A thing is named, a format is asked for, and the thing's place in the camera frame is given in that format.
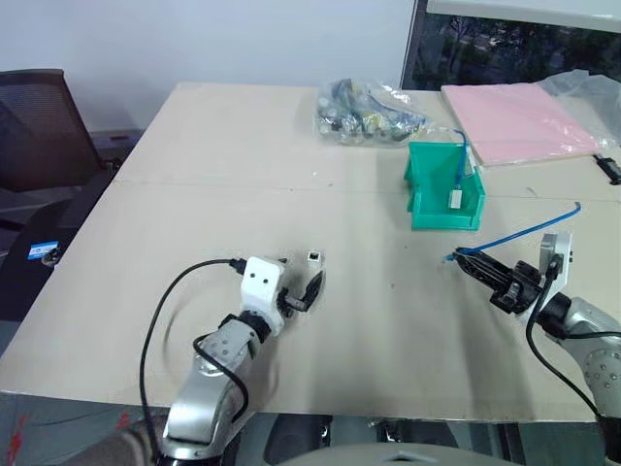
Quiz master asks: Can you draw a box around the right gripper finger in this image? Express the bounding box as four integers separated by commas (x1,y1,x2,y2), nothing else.
455,257,508,295
453,248,518,282

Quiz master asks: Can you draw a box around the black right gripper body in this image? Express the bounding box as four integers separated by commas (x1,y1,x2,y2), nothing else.
489,260,548,316

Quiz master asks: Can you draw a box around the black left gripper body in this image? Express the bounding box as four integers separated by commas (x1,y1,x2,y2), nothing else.
276,285,314,320

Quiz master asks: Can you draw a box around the green plastic bin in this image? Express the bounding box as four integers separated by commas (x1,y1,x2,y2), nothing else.
401,140,488,232

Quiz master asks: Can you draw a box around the pink foam sheet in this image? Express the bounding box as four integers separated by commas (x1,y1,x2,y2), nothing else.
440,82,610,170

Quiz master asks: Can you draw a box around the small black device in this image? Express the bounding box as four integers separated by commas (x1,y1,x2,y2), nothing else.
594,153,621,184

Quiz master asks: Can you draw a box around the clear plastic bag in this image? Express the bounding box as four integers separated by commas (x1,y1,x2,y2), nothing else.
538,69,621,150

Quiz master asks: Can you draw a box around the dark window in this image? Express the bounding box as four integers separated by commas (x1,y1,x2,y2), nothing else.
400,0,621,92

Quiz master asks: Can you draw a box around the blue label card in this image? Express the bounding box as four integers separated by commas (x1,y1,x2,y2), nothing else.
26,239,62,262

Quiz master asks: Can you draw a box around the black mesh office chair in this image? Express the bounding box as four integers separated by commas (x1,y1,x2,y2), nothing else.
0,69,143,322

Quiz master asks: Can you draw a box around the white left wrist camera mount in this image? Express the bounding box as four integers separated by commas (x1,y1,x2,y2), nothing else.
240,255,288,337

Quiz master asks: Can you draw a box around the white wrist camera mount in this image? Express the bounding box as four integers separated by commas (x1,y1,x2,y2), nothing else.
537,231,574,297
240,255,288,337

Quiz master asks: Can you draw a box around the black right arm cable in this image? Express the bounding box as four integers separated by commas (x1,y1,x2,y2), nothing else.
526,259,607,423

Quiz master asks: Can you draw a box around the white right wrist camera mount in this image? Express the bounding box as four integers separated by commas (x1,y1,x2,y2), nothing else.
537,231,574,297

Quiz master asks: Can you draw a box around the blue cable with coupler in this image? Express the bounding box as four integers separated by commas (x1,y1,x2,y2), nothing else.
448,128,479,211

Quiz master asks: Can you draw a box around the clear bag of cables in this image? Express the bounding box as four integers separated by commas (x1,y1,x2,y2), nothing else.
313,77,431,147

